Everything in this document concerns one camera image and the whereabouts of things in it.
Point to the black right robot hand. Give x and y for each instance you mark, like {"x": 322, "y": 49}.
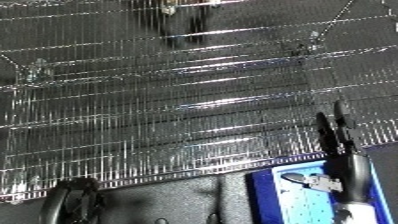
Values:
{"x": 350, "y": 176}

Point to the pale right robot forearm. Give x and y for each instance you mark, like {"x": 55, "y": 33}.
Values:
{"x": 356, "y": 214}

